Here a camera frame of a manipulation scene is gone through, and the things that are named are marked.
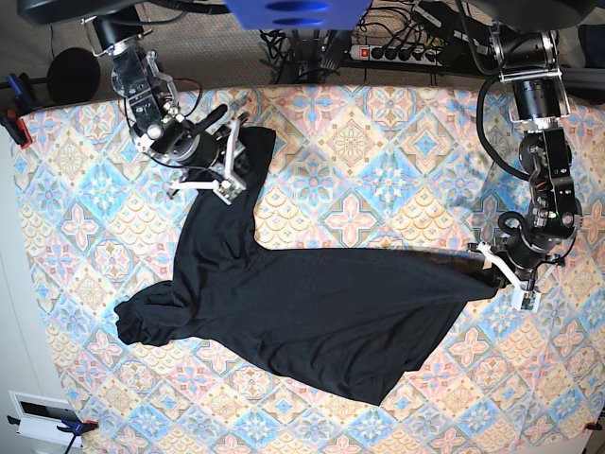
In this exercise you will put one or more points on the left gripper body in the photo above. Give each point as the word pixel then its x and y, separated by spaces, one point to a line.
pixel 526 278

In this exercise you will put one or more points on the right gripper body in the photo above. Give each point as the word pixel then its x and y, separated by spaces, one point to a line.
pixel 206 155

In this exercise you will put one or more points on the black t-shirt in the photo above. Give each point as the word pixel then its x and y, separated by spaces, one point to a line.
pixel 349 322

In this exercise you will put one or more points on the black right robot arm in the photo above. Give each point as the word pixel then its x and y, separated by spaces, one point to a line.
pixel 151 95

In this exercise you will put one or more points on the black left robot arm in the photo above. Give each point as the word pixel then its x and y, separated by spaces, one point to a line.
pixel 523 42

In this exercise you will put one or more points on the patterned colourful tablecloth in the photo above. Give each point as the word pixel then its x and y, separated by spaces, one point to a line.
pixel 352 167

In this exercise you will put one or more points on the red table clamp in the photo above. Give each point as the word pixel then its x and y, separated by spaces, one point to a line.
pixel 13 123

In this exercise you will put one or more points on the white power strip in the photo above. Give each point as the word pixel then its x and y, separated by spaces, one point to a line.
pixel 413 54

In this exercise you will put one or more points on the white wall outlet box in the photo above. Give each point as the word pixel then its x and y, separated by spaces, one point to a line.
pixel 39 418

